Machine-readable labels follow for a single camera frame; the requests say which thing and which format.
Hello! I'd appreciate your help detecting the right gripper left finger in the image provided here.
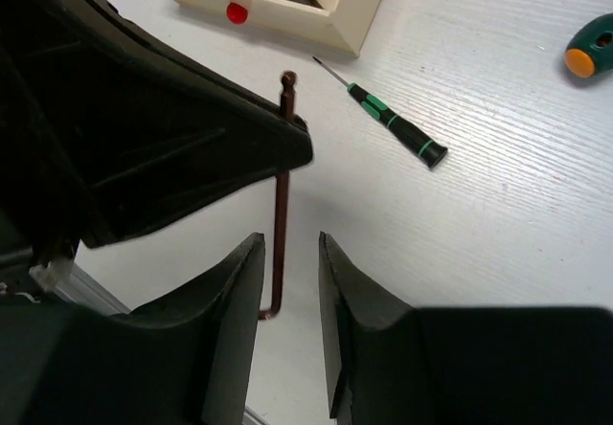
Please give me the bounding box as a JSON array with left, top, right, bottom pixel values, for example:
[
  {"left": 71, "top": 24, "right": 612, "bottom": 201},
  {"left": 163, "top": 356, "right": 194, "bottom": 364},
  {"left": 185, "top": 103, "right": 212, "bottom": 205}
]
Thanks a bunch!
[{"left": 1, "top": 234, "right": 265, "bottom": 424}]

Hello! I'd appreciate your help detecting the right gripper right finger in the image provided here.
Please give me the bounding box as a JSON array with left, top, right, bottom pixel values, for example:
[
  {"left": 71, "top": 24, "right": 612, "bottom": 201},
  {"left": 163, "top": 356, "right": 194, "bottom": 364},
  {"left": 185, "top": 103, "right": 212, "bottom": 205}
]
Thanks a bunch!
[{"left": 319, "top": 234, "right": 612, "bottom": 424}]

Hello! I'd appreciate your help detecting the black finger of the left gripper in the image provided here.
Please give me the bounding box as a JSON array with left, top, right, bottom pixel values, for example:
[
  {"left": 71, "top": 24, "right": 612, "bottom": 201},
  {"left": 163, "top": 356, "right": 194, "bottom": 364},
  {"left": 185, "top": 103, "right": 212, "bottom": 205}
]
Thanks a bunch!
[{"left": 1, "top": 0, "right": 313, "bottom": 280}]

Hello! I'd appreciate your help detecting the long brown hex key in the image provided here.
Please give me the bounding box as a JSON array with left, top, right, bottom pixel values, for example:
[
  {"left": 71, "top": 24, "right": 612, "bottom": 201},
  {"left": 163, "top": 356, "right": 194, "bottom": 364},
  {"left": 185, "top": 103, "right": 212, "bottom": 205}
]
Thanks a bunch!
[{"left": 259, "top": 71, "right": 297, "bottom": 321}]

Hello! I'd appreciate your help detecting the slim black green screwdriver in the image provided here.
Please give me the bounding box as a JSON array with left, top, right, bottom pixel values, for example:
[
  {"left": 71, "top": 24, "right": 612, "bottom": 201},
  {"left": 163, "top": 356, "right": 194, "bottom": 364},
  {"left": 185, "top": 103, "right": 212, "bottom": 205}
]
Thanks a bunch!
[{"left": 312, "top": 56, "right": 448, "bottom": 169}]

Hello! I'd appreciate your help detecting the cream compartment tray box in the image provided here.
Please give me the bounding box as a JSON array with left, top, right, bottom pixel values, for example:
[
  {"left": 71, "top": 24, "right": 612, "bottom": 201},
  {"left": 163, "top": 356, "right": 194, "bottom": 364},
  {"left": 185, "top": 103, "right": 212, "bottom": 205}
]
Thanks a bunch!
[{"left": 174, "top": 0, "right": 381, "bottom": 57}]

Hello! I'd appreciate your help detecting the stubby green orange screwdriver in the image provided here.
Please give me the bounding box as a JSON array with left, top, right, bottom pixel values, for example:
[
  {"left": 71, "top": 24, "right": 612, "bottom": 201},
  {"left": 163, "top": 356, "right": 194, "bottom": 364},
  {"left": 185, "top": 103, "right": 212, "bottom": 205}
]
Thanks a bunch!
[{"left": 564, "top": 13, "right": 613, "bottom": 78}]

